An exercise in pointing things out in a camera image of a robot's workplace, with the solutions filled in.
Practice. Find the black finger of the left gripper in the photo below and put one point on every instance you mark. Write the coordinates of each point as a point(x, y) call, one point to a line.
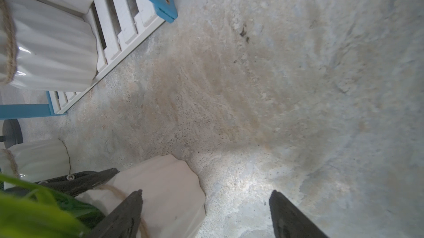
point(72, 185)

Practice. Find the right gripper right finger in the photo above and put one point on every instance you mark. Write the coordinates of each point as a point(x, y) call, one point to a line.
point(288, 221)

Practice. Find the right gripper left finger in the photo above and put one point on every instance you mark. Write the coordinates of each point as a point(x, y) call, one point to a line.
point(123, 222)

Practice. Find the pink flower pot corner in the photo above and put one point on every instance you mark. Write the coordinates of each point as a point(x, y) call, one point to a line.
point(173, 204)

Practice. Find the blue white wooden rack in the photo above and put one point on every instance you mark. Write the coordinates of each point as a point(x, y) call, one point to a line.
point(119, 26)

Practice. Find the pink flower pot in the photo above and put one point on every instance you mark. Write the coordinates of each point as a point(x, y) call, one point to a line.
point(36, 161)

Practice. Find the glitter tube on black stand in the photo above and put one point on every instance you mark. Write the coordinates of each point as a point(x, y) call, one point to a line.
point(11, 133)

